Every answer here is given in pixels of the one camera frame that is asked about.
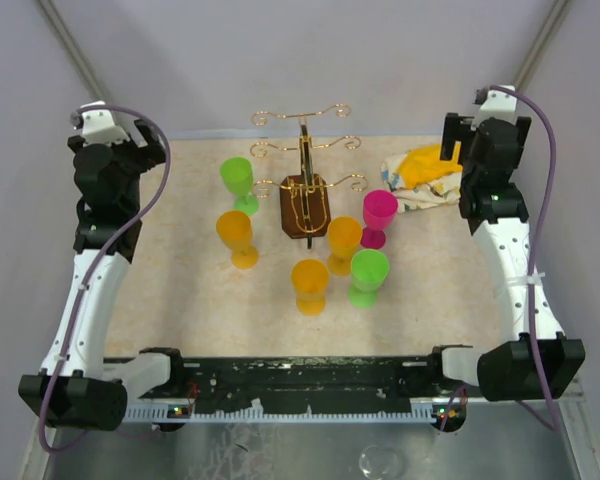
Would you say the green wine glass back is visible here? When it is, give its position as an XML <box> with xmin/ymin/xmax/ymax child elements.
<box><xmin>220</xmin><ymin>157</ymin><xmax>259</xmax><ymax>216</ymax></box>

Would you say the green wine glass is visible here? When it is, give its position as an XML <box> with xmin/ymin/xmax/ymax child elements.
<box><xmin>220</xmin><ymin>157</ymin><xmax>259</xmax><ymax>216</ymax></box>
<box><xmin>347</xmin><ymin>249</ymin><xmax>390</xmax><ymax>308</ymax></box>

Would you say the pink wine glass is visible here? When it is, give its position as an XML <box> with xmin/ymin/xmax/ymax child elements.
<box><xmin>360</xmin><ymin>190</ymin><xmax>399</xmax><ymax>249</ymax></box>

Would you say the orange wine glass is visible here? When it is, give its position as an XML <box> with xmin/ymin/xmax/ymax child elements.
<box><xmin>216</xmin><ymin>210</ymin><xmax>259</xmax><ymax>269</ymax></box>
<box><xmin>291</xmin><ymin>259</ymin><xmax>329</xmax><ymax>316</ymax></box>
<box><xmin>327</xmin><ymin>216</ymin><xmax>363</xmax><ymax>276</ymax></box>

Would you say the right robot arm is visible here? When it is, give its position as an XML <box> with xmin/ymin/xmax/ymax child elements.
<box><xmin>426</xmin><ymin>113</ymin><xmax>585</xmax><ymax>401</ymax></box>

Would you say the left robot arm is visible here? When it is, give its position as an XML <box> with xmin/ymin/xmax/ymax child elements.
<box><xmin>18</xmin><ymin>120</ymin><xmax>188</xmax><ymax>431</ymax></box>

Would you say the green wine glass front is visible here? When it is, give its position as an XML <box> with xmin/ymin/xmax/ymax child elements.
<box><xmin>347</xmin><ymin>249</ymin><xmax>390</xmax><ymax>308</ymax></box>

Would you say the orange wine glass front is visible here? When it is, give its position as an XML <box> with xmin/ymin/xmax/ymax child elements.
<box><xmin>291</xmin><ymin>259</ymin><xmax>329</xmax><ymax>316</ymax></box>

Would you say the yellow patterned cloth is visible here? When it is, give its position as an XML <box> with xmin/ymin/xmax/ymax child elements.
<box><xmin>381</xmin><ymin>142</ymin><xmax>462</xmax><ymax>213</ymax></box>

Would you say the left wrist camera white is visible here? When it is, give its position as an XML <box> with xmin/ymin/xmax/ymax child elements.
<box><xmin>70</xmin><ymin>101</ymin><xmax>131</xmax><ymax>145</ymax></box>

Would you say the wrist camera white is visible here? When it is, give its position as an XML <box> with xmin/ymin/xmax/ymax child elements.
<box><xmin>471</xmin><ymin>87</ymin><xmax>517</xmax><ymax>131</ymax></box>
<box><xmin>70</xmin><ymin>101</ymin><xmax>131</xmax><ymax>145</ymax></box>

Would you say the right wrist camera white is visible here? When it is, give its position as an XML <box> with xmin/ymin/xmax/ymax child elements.
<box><xmin>471</xmin><ymin>87</ymin><xmax>517</xmax><ymax>131</ymax></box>

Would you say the gold wire glass rack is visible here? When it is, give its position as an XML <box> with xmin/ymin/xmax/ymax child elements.
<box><xmin>251</xmin><ymin>103</ymin><xmax>369</xmax><ymax>249</ymax></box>

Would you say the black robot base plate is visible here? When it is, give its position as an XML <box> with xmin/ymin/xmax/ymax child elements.
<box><xmin>141</xmin><ymin>353</ymin><xmax>460</xmax><ymax>415</ymax></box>

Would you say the white cable duct strip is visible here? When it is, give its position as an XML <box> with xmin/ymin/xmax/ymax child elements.
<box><xmin>122</xmin><ymin>401</ymin><xmax>444</xmax><ymax>422</ymax></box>

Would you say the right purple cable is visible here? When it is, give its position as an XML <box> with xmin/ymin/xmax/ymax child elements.
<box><xmin>487</xmin><ymin>83</ymin><xmax>564</xmax><ymax>434</ymax></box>

